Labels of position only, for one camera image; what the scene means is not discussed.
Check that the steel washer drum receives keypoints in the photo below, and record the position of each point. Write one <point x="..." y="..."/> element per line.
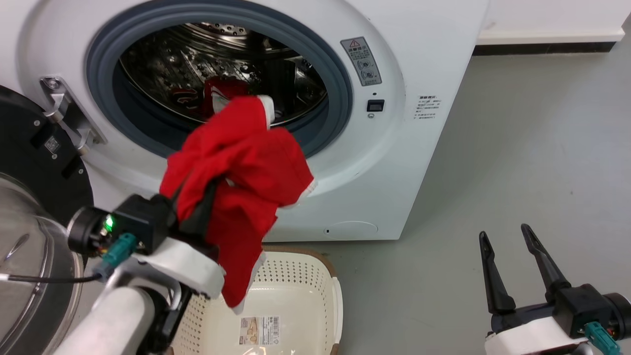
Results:
<point x="172" y="64"/>

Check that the metal door hinge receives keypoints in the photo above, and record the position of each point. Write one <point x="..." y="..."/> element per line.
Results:
<point x="63" y="106"/>

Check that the grey rubber door gasket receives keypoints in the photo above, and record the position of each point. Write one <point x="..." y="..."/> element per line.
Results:
<point x="101" y="64"/>

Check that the small white text sticker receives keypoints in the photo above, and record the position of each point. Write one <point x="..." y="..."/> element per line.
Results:
<point x="427" y="107"/>

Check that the red garment with white trim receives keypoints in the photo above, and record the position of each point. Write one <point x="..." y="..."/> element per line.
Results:
<point x="251" y="162"/>

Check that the paper barcode label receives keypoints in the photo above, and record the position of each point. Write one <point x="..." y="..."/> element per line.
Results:
<point x="259" y="330"/>

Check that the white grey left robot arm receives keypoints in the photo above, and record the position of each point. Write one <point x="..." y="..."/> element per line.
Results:
<point x="111" y="323"/>

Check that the black round washer door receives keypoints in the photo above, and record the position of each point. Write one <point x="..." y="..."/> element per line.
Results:
<point x="29" y="162"/>

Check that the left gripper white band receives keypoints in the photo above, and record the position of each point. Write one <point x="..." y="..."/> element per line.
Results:
<point x="185" y="264"/>

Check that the grey warning sticker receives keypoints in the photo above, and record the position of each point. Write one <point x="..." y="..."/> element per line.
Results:
<point x="361" y="60"/>

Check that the white front-load washing machine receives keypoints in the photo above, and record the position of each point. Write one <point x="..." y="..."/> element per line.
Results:
<point x="424" y="162"/>

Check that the cream perforated laundry basket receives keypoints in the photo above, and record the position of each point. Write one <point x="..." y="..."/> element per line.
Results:
<point x="296" y="296"/>

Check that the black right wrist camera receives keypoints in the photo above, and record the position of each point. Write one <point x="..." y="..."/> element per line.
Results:
<point x="586" y="308"/>

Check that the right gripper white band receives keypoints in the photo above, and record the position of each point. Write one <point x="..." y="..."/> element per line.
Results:
<point x="530" y="333"/>

